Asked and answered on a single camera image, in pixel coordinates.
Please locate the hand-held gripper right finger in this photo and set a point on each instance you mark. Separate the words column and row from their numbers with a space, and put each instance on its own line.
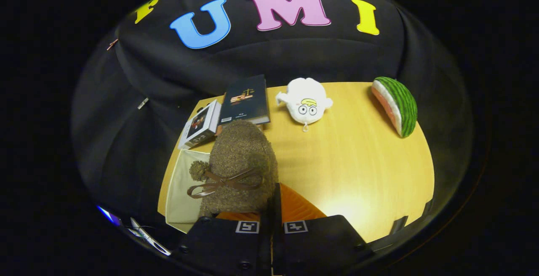
column 276, row 208

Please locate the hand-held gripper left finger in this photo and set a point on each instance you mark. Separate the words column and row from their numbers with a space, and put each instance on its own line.
column 227, row 246

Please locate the small white product box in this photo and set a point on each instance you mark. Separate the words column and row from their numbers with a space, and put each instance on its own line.
column 200, row 124

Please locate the pink clip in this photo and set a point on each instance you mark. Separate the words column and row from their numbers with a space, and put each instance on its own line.
column 112, row 44

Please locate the black backdrop cloth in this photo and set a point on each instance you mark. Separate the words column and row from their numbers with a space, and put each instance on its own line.
column 273, row 57

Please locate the white clip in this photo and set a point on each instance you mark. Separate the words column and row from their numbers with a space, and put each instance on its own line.
column 142, row 103

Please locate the black table edge bracket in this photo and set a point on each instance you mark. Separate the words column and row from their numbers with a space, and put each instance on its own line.
column 398, row 224

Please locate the dark blue hardcover book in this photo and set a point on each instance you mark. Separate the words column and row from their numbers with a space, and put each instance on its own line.
column 246, row 99

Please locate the brown fuzzy shoe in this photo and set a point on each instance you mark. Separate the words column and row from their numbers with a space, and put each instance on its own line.
column 240, row 154

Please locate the watermelon slice plush toy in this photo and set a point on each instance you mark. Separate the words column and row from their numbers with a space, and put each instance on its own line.
column 402, row 103

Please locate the grey fabric storage box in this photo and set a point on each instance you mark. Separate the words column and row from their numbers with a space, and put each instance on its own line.
column 181, row 196

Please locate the white ghost plush toy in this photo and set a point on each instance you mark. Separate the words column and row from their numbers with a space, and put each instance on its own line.
column 305, row 101

